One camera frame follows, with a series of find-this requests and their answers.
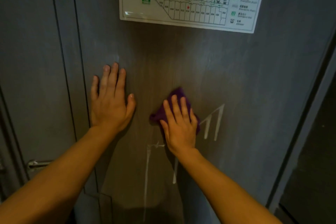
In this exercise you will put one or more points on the person's left hand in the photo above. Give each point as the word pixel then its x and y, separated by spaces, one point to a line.
pixel 110 108

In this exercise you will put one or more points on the person's right hand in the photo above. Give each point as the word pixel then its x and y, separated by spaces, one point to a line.
pixel 181 132

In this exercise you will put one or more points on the purple cleaning cloth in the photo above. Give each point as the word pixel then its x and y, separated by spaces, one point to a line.
pixel 179 92

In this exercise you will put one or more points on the person's right forearm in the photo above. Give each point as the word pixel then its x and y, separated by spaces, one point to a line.
pixel 225 192

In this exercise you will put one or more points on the person's left forearm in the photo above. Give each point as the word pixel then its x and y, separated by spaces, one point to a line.
pixel 60 179

